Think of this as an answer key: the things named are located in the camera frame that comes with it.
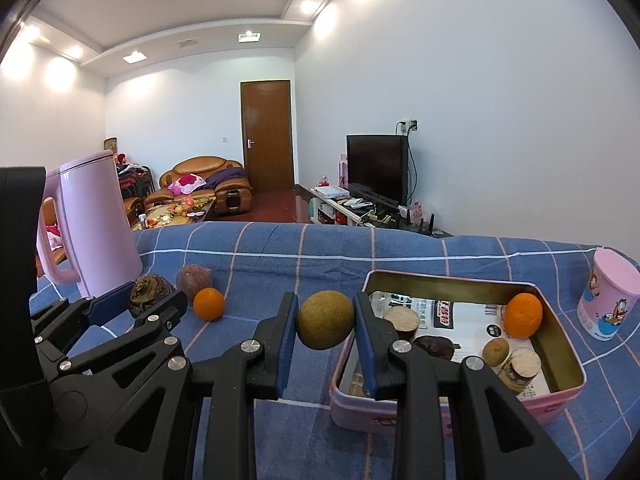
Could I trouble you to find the printed paper sheet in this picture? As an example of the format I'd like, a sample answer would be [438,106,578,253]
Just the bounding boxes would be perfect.
[372,291,551,401]

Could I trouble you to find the brown wooden door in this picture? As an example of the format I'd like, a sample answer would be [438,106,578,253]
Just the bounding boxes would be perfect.
[240,80,295,193]

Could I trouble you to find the orange leather sofa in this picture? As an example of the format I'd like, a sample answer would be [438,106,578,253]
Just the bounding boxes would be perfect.
[159,156,253,216]

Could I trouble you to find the dark round taro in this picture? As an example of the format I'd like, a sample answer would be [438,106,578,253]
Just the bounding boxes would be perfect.
[129,274,177,320]

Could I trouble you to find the pink tin box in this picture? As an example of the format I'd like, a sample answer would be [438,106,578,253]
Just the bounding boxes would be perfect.
[329,269,587,433]

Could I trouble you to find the small orange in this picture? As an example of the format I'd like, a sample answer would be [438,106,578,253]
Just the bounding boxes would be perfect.
[193,287,225,322]

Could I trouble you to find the white television stand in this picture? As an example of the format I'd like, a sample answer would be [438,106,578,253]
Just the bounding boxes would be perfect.
[309,185,402,229]

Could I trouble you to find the orange leather armchair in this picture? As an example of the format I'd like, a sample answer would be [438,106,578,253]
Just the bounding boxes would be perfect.
[36,196,146,266]

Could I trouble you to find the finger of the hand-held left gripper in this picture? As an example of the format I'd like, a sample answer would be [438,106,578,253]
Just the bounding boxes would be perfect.
[32,287,190,411]
[30,282,134,347]

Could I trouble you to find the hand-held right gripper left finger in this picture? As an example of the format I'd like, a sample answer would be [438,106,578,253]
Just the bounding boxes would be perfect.
[65,291,300,480]

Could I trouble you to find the black television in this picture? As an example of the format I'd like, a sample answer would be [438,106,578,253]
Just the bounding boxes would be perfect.
[346,134,411,207]

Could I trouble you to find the black router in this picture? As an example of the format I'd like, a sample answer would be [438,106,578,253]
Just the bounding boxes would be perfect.
[404,209,437,237]

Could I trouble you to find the black television cable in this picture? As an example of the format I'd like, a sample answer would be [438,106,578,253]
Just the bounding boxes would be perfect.
[406,132,419,207]

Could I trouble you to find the dark chairs with clothes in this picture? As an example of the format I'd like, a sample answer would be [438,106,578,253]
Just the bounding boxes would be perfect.
[116,152,154,199]

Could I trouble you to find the purple blanket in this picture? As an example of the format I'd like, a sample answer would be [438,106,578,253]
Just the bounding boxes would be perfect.
[202,167,248,191]

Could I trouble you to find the large orange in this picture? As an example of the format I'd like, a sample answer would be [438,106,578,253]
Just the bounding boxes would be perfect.
[503,292,544,339]

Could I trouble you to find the pink electric kettle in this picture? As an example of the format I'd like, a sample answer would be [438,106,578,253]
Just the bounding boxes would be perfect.
[36,149,145,297]

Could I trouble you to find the large purple-brown root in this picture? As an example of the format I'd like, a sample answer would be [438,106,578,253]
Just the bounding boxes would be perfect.
[175,264,213,306]

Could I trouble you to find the blue plaid blanket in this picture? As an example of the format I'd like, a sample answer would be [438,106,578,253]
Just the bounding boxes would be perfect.
[27,220,640,480]

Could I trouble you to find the pale cut taro piece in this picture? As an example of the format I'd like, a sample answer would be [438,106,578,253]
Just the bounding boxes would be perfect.
[384,306,421,343]

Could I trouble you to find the yellow-green round fruit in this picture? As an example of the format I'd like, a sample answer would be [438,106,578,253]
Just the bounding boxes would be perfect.
[297,290,355,350]

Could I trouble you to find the small brown kiwi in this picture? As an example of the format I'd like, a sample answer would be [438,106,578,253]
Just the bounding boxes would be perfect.
[482,337,511,367]

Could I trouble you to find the dark water chestnut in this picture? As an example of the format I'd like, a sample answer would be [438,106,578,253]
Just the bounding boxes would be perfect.
[412,335,461,362]

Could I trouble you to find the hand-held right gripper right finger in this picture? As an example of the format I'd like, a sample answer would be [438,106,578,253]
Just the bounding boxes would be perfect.
[352,291,581,480]

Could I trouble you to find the cluttered coffee table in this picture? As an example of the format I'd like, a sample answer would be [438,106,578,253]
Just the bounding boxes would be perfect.
[132,195,218,231]

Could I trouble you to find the pink cartoon cup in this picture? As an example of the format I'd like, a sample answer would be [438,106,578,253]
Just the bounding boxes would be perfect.
[576,247,640,342]

